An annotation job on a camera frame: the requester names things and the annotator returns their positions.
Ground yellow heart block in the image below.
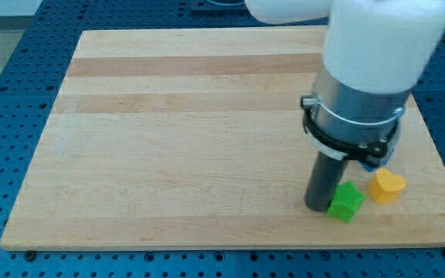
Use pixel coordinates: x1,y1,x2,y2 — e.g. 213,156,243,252
368,168,407,204

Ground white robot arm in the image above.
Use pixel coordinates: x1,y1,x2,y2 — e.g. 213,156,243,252
245,0,445,212

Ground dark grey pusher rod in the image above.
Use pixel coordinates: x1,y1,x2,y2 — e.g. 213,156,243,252
304,152,348,212

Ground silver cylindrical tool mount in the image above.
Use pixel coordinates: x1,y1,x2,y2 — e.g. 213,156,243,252
301,66,410,164

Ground green star block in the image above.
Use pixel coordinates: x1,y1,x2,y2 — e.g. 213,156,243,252
327,181,366,223

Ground wooden board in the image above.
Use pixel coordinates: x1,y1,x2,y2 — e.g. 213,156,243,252
0,26,445,251

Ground blue block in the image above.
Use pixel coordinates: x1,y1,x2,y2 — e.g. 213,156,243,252
360,147,395,172

